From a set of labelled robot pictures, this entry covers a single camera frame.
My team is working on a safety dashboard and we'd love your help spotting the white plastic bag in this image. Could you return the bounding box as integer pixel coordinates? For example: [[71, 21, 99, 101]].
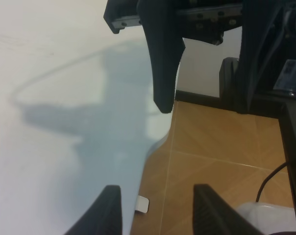
[[236, 202, 296, 235]]

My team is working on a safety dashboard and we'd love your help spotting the white table bracket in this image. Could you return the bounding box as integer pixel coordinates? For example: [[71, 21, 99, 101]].
[[135, 195, 150, 213]]

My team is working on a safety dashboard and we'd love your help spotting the black floor cable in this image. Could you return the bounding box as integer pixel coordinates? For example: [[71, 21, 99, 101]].
[[256, 162, 289, 203]]

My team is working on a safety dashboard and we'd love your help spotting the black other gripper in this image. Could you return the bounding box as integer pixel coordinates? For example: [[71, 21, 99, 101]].
[[103, 0, 242, 114]]

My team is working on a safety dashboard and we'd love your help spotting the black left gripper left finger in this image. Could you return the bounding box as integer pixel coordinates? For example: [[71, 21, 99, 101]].
[[66, 185, 123, 235]]

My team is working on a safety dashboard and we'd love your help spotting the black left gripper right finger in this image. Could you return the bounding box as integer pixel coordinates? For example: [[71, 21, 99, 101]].
[[193, 184, 261, 235]]

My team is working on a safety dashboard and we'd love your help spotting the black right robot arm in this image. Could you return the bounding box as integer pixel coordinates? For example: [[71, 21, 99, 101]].
[[103, 0, 296, 211]]

